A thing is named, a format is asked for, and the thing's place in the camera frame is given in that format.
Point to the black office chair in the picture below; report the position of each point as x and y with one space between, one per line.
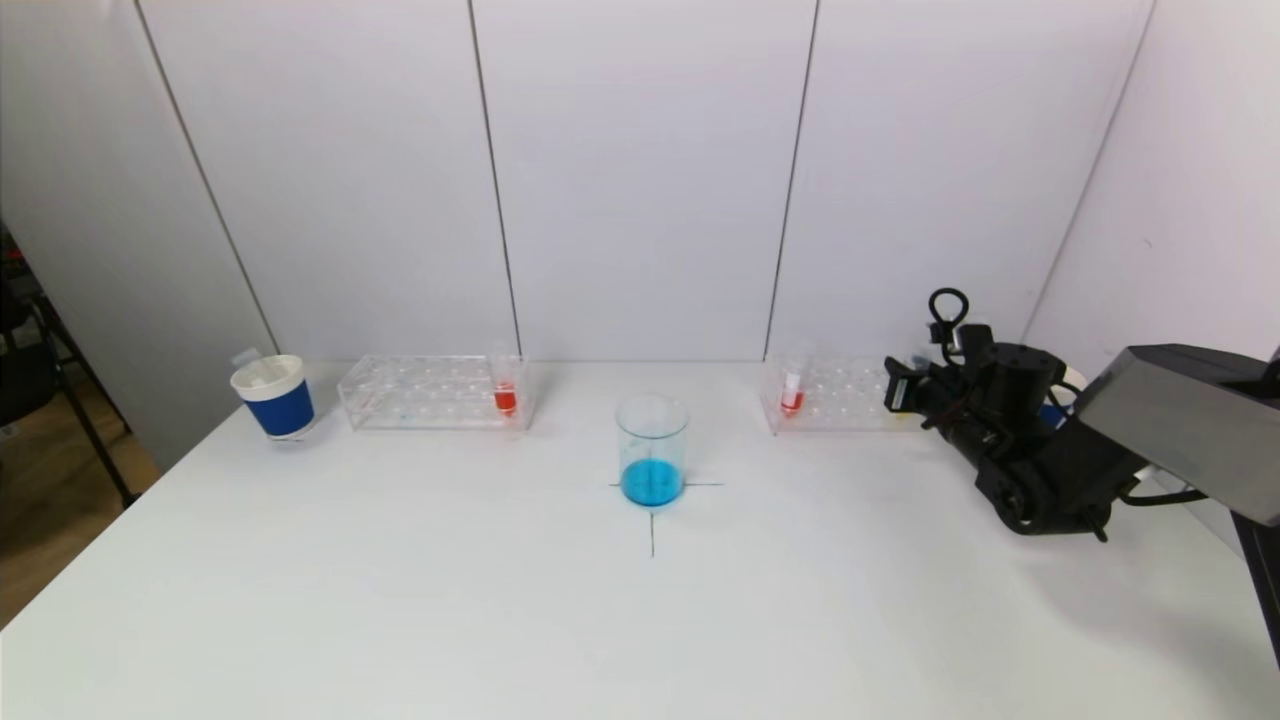
30 380

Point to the blue white paper cup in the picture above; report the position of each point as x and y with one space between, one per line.
283 405
1052 415

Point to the test tube with red pigment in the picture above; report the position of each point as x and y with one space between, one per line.
505 398
792 400

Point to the clear acrylic test tube rack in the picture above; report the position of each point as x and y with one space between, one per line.
840 395
430 395

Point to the grey and black right arm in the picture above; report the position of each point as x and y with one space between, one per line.
1180 430

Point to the clear glass beaker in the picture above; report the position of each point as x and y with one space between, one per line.
652 480

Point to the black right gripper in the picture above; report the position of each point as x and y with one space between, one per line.
901 391

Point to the test tube with blue pigment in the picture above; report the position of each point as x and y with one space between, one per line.
262 378

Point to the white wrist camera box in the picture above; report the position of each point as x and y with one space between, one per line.
968 345

